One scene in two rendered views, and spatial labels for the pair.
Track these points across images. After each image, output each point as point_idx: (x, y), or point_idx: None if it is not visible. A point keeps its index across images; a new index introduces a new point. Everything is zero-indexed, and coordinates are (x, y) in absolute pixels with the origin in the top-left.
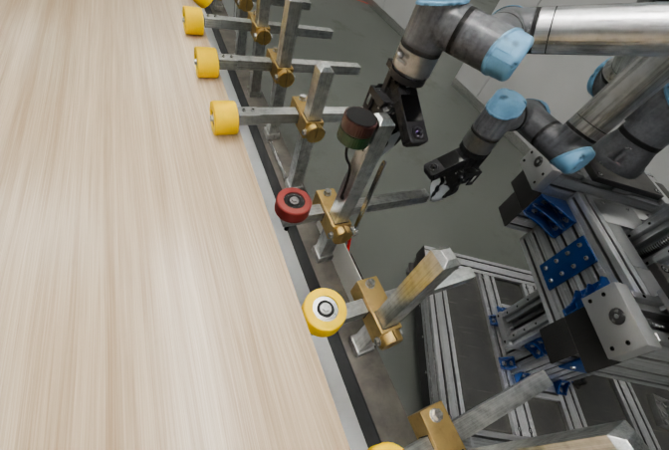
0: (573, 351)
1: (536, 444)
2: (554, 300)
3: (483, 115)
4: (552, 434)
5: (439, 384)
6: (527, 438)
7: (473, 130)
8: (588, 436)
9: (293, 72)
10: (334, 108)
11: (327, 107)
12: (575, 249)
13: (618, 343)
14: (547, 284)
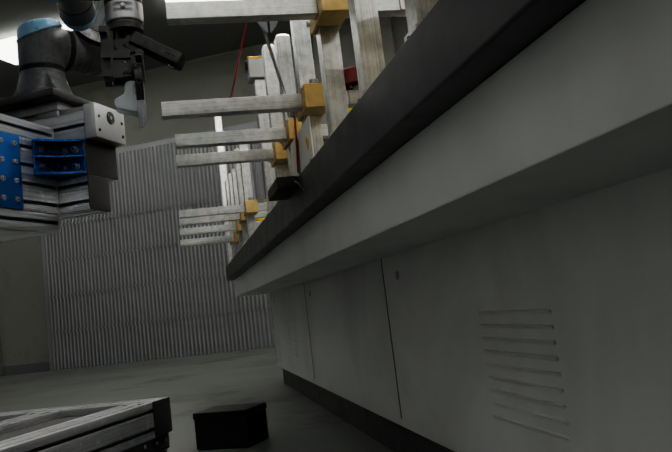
0: (107, 181)
1: (276, 79)
2: (31, 210)
3: None
4: (267, 77)
5: (126, 411)
6: (268, 93)
7: (141, 1)
8: (274, 53)
9: None
10: None
11: None
12: (2, 147)
13: (121, 130)
14: (18, 207)
